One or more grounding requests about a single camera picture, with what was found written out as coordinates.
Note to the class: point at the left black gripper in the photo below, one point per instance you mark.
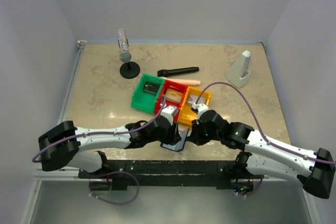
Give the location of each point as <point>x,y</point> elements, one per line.
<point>171,139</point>

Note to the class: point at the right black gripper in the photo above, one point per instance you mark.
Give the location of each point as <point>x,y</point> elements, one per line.
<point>195,137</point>

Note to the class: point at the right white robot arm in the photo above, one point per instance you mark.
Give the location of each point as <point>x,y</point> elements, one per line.
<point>316,169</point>

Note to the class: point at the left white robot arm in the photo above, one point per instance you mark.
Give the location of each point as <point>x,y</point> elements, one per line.
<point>68,145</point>

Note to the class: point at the silver VIP card stack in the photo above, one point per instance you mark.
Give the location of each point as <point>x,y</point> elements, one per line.
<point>192,98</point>

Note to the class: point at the gold card stack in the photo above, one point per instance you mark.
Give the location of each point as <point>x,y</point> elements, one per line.
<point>173,96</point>

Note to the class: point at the black card stack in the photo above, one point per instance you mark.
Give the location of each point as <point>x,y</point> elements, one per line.
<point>151,88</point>

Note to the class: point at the yellow plastic bin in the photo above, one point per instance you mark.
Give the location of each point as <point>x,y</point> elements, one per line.
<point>186,115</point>

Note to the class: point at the red plastic bin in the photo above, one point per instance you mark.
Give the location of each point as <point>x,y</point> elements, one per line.
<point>170,85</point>

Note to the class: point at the green plastic bin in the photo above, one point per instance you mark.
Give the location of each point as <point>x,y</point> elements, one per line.
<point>143,101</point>

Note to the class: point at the black microphone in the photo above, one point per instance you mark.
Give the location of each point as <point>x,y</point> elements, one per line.
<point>176,72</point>

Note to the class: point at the white wedge charging dock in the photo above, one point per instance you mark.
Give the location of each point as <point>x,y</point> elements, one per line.
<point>239,73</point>

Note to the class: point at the black round microphone stand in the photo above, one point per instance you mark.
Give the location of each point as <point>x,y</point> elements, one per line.
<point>129,70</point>

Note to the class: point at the glitter microphone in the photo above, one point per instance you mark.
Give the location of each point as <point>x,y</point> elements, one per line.
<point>125,55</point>

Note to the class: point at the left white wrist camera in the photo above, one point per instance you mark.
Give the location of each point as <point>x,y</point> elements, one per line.
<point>169,112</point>

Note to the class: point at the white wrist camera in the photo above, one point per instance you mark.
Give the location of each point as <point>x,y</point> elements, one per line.
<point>199,108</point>
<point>169,112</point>

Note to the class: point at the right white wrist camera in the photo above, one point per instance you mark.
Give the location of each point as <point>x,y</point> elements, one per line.
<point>199,108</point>

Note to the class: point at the aluminium frame rail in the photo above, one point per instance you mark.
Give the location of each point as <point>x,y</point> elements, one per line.
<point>38,175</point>

